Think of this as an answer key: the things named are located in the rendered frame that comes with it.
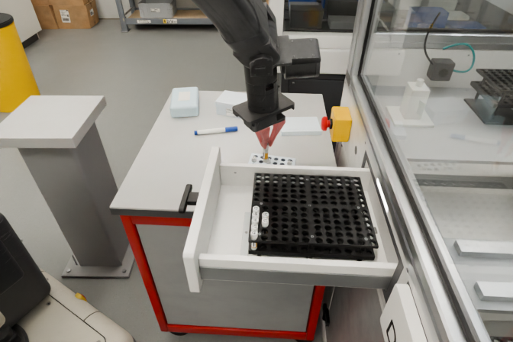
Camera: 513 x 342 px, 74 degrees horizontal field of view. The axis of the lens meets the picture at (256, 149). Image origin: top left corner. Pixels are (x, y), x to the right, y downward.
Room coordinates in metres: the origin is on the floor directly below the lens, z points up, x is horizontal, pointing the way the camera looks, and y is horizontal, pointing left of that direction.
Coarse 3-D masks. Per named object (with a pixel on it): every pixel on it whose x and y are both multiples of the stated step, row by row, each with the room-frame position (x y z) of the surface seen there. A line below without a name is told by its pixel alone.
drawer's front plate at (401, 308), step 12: (396, 288) 0.27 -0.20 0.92; (408, 288) 0.27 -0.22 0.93; (396, 300) 0.26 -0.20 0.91; (408, 300) 0.25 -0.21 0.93; (384, 312) 0.27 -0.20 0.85; (396, 312) 0.25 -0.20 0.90; (408, 312) 0.23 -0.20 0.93; (384, 324) 0.26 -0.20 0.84; (396, 324) 0.24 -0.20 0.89; (408, 324) 0.22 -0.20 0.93; (420, 324) 0.22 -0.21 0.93; (384, 336) 0.25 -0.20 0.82; (396, 336) 0.22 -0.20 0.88; (408, 336) 0.21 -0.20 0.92; (420, 336) 0.20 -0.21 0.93
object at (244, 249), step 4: (248, 212) 0.48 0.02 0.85; (364, 212) 0.48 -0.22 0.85; (244, 216) 0.47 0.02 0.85; (248, 216) 0.47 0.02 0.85; (244, 220) 0.46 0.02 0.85; (248, 220) 0.46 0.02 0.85; (244, 224) 0.45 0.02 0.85; (248, 224) 0.45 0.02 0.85; (244, 228) 0.44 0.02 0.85; (248, 228) 0.44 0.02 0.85; (244, 232) 0.43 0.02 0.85; (248, 232) 0.43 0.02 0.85; (244, 236) 0.42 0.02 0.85; (248, 236) 0.42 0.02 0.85; (244, 240) 0.41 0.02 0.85; (244, 244) 0.40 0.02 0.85; (248, 244) 0.40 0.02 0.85; (244, 248) 0.39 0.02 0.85; (248, 248) 0.40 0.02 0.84; (240, 252) 0.39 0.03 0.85; (244, 252) 0.39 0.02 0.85
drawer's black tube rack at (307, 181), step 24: (264, 192) 0.49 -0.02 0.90; (288, 192) 0.49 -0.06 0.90; (312, 192) 0.52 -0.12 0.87; (336, 192) 0.49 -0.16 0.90; (360, 192) 0.49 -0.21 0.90; (288, 216) 0.43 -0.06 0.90; (312, 216) 0.43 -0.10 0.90; (336, 216) 0.45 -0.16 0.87; (360, 216) 0.43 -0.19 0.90; (264, 240) 0.37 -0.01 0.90; (288, 240) 0.37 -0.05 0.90; (312, 240) 0.37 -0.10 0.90; (336, 240) 0.37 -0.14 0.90; (360, 240) 0.37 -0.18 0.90
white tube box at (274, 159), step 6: (252, 156) 0.73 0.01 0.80; (258, 156) 0.73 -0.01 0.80; (270, 156) 0.73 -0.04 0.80; (276, 156) 0.73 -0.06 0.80; (282, 156) 0.73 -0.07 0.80; (252, 162) 0.71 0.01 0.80; (258, 162) 0.71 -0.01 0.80; (270, 162) 0.71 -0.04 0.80; (276, 162) 0.71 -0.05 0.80; (282, 162) 0.71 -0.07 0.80; (294, 162) 0.71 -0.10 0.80
